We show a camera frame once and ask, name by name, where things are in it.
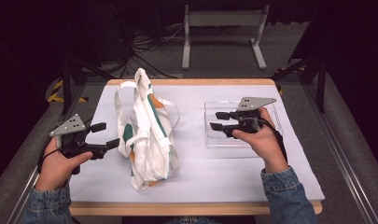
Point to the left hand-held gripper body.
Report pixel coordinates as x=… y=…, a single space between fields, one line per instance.
x=72 y=146

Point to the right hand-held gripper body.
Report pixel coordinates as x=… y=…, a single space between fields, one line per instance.
x=245 y=119

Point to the clear plastic tray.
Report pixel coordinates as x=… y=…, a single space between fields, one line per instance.
x=215 y=139

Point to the white patterned tote bag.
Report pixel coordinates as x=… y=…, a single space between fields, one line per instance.
x=146 y=140

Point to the person's left hand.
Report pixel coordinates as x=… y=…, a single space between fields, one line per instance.
x=54 y=169

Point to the person's right hand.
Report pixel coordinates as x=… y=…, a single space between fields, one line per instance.
x=266 y=144

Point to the white table mat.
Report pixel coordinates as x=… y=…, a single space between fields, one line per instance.
x=208 y=174

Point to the yellow black hazard tape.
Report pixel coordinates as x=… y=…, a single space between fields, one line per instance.
x=54 y=98

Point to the black tripod stand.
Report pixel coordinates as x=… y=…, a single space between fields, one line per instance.
x=66 y=87

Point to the black angled stand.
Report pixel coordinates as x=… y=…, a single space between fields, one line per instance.
x=321 y=90

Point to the white metal stand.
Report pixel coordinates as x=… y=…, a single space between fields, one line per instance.
x=224 y=18

